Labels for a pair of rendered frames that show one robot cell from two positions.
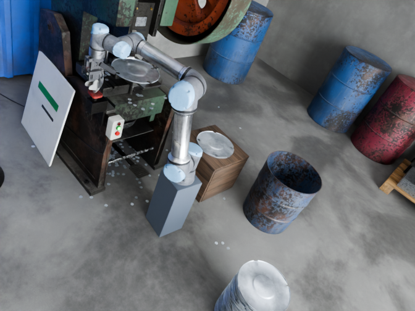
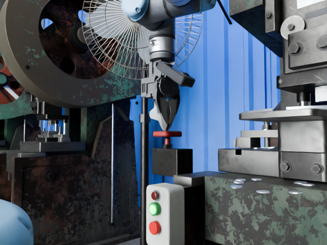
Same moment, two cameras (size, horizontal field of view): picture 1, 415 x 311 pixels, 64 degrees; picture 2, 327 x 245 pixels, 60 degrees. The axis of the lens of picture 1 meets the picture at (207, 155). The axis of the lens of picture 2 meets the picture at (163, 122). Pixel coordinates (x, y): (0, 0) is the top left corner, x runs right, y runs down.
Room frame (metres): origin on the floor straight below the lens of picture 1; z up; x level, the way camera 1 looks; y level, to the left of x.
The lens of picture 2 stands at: (1.64, -0.07, 0.73)
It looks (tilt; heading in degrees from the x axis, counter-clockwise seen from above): 3 degrees up; 107
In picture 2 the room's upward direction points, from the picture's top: straight up
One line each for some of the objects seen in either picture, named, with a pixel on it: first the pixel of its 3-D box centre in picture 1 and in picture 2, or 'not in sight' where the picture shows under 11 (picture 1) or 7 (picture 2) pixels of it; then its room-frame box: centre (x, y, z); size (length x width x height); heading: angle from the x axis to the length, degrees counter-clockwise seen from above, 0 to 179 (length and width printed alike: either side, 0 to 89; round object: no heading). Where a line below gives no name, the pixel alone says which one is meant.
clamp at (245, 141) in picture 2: not in sight; (263, 130); (1.68, 0.80, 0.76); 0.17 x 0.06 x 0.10; 151
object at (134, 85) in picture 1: (138, 84); (301, 146); (1.74, 0.56, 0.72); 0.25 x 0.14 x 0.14; 61
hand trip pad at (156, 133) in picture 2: (94, 98); (167, 145); (1.42, 0.67, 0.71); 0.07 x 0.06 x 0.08; 61
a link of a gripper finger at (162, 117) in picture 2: (93, 87); (157, 114); (1.39, 0.67, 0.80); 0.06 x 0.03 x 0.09; 151
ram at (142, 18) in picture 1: (135, 22); (319, 10); (1.80, 0.68, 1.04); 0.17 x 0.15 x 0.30; 61
